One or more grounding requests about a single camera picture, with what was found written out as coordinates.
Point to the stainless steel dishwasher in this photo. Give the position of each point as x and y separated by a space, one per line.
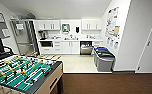
86 49

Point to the white two-door base cabinet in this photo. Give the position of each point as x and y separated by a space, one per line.
71 47

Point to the chrome faucet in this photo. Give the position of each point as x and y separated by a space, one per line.
71 36

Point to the black soap dispenser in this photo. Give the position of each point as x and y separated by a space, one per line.
77 29

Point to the white three-drawer stack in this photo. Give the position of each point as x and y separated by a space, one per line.
97 43
57 47

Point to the grey bin with blue lid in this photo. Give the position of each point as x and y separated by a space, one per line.
99 49

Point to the grey bin with green lid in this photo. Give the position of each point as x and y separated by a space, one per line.
103 52

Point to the black built-in microwave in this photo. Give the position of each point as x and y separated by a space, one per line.
46 43

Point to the small blue recycling sign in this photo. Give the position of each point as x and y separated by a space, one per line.
108 40

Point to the grey bin with black lid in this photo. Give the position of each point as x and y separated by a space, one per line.
105 64

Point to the small grey recycling sign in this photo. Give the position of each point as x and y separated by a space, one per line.
116 44

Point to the stainless steel refrigerator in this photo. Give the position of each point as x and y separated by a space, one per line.
24 36

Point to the green foosball table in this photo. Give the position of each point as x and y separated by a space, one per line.
22 71

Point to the white paper sheet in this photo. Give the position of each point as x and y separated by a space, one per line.
19 26

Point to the white door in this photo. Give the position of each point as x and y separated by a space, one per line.
151 40

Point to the large printed wall poster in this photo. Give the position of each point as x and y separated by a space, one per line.
112 21

